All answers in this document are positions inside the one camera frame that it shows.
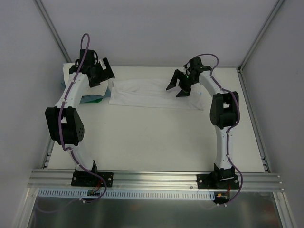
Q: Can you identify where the white t shirt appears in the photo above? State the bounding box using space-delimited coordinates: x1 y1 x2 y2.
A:
109 79 205 110
63 63 108 96

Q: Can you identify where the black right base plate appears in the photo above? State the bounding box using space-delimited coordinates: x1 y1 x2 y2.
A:
196 174 240 190

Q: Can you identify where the white slotted cable duct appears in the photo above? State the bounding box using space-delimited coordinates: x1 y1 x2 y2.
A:
37 188 215 201

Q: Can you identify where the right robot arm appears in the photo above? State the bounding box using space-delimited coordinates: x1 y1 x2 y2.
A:
166 55 242 190

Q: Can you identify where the folded blue t shirt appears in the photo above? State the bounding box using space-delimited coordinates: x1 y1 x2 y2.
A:
55 77 110 108

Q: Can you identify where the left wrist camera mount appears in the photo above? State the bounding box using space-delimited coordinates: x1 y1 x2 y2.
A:
98 59 106 70

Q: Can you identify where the aluminium front rail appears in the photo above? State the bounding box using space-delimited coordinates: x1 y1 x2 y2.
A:
27 169 285 192

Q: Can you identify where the aluminium frame post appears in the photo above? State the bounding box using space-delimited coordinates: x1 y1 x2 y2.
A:
33 0 72 63
237 0 285 72

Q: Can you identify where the left aluminium frame post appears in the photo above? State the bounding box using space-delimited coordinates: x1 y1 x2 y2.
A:
33 0 72 63

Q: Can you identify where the right aluminium frame post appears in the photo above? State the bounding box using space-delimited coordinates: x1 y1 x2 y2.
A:
237 0 285 72

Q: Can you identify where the left side aluminium rail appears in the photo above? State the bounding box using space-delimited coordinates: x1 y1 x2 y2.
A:
39 131 55 169

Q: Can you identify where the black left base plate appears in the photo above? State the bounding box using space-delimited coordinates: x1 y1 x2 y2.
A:
71 170 114 188

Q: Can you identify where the folded green t shirt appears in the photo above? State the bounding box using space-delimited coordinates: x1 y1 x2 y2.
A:
86 98 103 103

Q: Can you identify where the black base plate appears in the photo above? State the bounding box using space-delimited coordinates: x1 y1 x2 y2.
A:
71 170 114 188
196 174 240 190

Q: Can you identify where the folded white t shirt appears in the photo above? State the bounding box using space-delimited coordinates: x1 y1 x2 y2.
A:
63 63 108 96

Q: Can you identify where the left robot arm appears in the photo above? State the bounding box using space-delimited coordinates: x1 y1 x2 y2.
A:
45 49 114 186

